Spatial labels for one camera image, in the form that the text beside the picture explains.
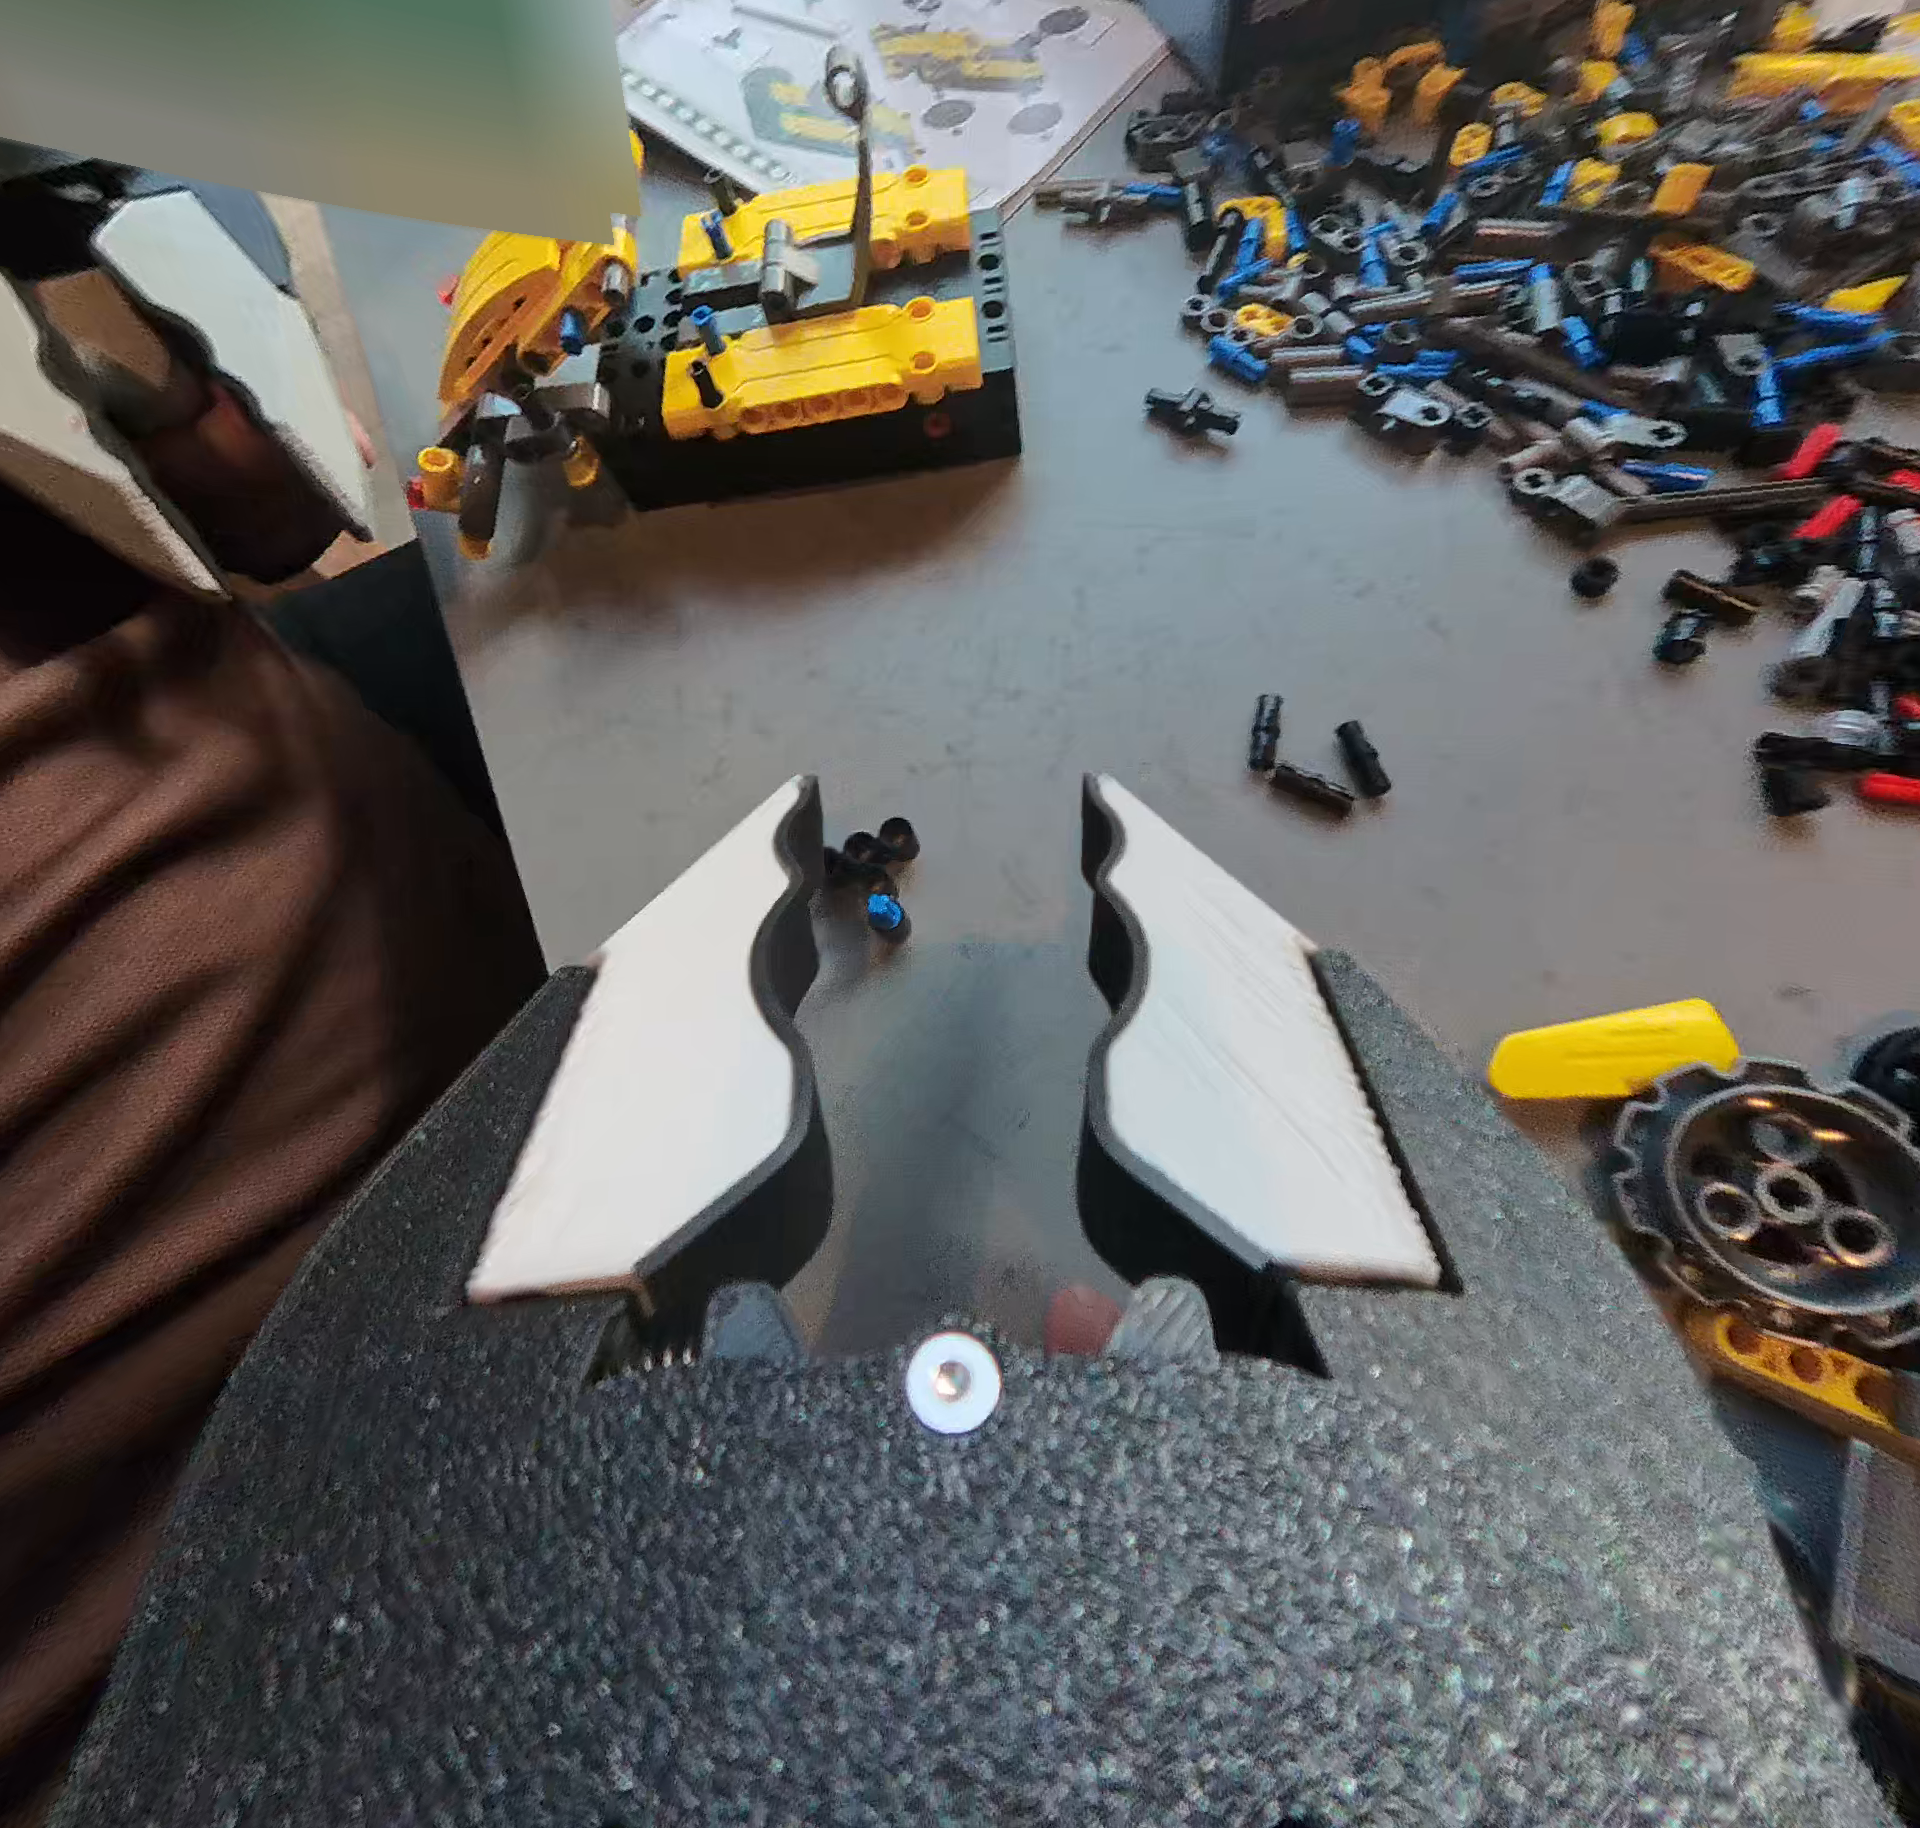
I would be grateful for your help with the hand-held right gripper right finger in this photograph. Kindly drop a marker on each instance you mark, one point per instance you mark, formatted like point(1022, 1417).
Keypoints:
point(1246, 1093)

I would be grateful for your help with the instruction booklet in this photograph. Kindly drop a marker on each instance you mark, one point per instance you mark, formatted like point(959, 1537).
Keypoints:
point(900, 42)

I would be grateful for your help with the grey desk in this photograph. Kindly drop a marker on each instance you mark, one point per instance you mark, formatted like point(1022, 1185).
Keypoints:
point(1051, 629)

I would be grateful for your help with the yellow toy vehicle model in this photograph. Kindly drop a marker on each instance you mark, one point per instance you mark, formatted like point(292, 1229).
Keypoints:
point(811, 359)

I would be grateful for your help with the pile of small building parts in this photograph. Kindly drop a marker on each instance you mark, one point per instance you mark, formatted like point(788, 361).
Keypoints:
point(1560, 299)

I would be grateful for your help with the black wheel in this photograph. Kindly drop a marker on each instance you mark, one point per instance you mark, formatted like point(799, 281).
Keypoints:
point(1890, 1064)

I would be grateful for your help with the person's left hand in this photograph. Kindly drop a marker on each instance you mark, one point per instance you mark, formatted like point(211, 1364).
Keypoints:
point(226, 478)

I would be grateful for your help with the black connector pin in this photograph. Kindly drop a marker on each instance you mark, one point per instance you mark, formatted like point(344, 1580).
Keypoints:
point(1267, 733)
point(1363, 756)
point(1312, 786)

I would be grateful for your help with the blue connector pin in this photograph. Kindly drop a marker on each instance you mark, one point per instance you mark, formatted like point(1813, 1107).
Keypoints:
point(889, 913)

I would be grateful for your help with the black multi-hole connector piece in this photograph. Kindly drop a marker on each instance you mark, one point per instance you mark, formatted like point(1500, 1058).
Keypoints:
point(863, 854)

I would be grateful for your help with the black long axle pin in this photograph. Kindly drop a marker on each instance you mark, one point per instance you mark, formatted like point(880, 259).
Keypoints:
point(1191, 411)

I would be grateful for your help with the group of grey toothed wheels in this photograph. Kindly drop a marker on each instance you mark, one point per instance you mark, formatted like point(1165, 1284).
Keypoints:
point(1770, 1199)

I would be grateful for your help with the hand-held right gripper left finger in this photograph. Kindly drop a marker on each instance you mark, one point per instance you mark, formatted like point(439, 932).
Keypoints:
point(660, 1109)

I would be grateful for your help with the yellow curved panel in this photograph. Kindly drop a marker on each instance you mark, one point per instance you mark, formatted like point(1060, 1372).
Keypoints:
point(1612, 1048)

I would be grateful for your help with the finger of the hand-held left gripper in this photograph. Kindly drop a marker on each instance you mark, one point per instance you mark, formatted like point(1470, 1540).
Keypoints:
point(61, 448)
point(285, 314)

